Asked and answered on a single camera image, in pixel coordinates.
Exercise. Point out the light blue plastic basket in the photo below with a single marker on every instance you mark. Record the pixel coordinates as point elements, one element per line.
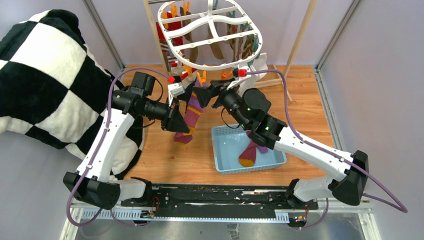
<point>229,142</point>

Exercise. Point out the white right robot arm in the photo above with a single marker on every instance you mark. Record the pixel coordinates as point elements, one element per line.
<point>345,178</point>

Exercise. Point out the argyle brown sock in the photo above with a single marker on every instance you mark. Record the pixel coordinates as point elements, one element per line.
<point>240,46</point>

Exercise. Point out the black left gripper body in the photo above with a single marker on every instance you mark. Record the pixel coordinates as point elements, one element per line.
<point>165,122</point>

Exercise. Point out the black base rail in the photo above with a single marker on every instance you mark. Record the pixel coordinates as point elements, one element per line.
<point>218,202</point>

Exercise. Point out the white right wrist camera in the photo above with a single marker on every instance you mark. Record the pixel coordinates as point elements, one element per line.
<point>239,75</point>

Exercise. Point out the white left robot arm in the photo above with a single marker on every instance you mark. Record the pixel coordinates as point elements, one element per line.
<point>90,183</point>

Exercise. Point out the purple orange striped sock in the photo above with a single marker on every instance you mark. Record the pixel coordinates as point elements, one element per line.
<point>192,113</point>
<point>248,157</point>

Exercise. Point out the green brown striped sock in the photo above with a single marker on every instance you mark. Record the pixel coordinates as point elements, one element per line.
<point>251,44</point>

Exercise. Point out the grey striped sock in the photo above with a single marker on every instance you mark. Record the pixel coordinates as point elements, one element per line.
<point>173,65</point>

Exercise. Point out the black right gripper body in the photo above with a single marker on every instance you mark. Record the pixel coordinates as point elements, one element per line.
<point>228,99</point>

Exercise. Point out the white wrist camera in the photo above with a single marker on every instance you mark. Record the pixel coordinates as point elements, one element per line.
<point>174,89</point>
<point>239,75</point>

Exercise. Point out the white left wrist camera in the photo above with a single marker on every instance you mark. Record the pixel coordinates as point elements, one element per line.
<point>174,89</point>

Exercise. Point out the white round clip hanger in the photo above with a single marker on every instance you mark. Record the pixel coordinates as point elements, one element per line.
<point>185,31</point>

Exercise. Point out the black white checkered blanket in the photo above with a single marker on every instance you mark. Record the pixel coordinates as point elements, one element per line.
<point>52,88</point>

